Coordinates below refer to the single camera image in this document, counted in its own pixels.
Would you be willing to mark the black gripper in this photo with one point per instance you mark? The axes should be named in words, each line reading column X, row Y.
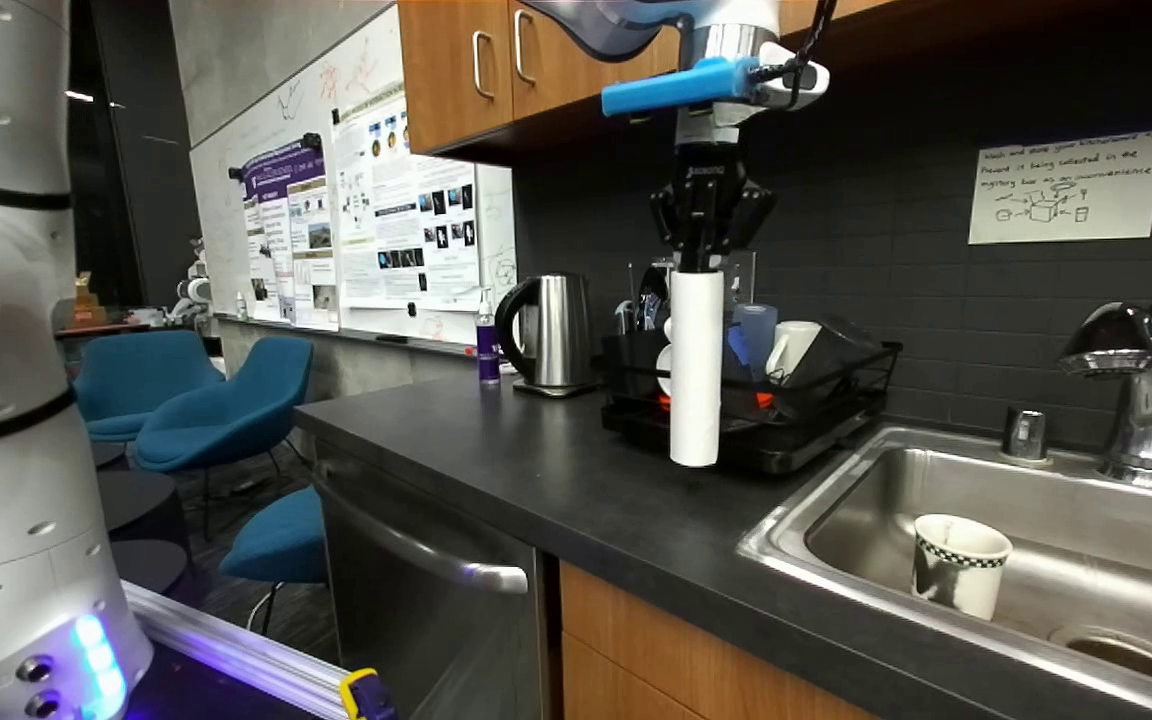
column 710, row 206

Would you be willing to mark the white paper towel roll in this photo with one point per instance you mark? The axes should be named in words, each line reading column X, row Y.
column 699, row 359

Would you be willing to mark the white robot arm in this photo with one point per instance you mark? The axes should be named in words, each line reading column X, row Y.
column 71, row 646

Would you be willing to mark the blue cup in rack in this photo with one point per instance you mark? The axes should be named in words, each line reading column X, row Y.
column 758, row 338

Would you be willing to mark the white cup in rack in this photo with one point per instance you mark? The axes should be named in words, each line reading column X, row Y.
column 792, row 343

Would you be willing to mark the stainless steel electric kettle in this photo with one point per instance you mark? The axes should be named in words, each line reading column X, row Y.
column 545, row 334

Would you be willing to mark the black dish drying rack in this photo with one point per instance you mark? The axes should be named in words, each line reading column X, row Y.
column 768, row 427

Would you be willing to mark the purple soap bottle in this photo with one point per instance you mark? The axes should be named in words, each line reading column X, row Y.
column 486, row 352

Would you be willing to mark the wooden upper cabinets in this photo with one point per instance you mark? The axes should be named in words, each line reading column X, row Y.
column 481, row 70

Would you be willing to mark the wooden cabinets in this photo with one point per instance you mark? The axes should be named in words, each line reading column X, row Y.
column 481, row 70
column 639, row 660

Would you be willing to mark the research poster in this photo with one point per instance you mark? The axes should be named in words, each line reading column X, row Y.
column 406, row 223

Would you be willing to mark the white whiteboard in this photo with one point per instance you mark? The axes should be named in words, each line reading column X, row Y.
column 318, row 97

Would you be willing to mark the purple poster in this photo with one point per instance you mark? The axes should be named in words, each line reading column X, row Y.
column 290, row 233

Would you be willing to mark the white patterned mug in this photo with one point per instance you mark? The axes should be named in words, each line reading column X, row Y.
column 956, row 563

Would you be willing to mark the chrome faucet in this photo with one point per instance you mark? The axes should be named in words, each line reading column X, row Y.
column 1114, row 343

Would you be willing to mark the wooden lower cabinets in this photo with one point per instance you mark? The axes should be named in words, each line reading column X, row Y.
column 639, row 660

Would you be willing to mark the stainless steel dishwasher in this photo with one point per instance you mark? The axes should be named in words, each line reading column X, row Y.
column 442, row 607

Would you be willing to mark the stainless steel sink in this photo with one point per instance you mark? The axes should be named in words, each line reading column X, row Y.
column 1072, row 589

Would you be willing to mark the blue upholstered chair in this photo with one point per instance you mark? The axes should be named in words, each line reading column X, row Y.
column 230, row 420

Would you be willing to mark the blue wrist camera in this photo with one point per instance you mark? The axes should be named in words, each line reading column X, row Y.
column 722, row 81

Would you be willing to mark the white paper wall note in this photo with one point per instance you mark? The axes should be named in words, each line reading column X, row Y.
column 1060, row 191

